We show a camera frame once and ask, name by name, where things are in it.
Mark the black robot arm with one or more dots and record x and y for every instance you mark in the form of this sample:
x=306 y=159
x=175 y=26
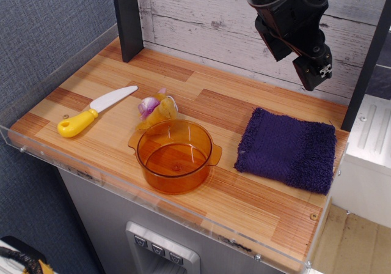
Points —
x=293 y=26

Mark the orange transparent plastic pot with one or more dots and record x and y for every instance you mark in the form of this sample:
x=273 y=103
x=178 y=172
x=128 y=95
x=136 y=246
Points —
x=176 y=156

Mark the plush taco toy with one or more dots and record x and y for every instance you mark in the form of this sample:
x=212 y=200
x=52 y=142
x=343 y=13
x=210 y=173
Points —
x=156 y=109

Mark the purple folded towel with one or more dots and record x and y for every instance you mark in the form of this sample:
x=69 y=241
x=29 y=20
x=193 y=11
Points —
x=298 y=153

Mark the black left vertical post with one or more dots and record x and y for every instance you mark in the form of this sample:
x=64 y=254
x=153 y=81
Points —
x=129 y=28

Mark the silver dispenser button panel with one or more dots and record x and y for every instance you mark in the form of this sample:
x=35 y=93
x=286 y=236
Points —
x=154 y=253

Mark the black right vertical post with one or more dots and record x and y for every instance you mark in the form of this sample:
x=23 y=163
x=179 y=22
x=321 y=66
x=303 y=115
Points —
x=368 y=67

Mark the white ribbed side unit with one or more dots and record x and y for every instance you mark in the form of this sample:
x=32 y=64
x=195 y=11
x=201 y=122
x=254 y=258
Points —
x=362 y=184

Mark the black vertical post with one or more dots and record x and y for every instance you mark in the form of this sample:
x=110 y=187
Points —
x=368 y=67
x=129 y=28

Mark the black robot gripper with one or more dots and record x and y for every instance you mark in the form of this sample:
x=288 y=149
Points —
x=288 y=26

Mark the black yellow object corner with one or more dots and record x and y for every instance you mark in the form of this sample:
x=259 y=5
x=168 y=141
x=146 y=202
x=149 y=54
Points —
x=19 y=257

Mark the yellow handled toy knife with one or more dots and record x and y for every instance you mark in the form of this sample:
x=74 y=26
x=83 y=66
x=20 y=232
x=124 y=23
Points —
x=73 y=126

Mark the grey toy fridge cabinet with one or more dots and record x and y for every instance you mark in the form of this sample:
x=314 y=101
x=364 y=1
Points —
x=105 y=214

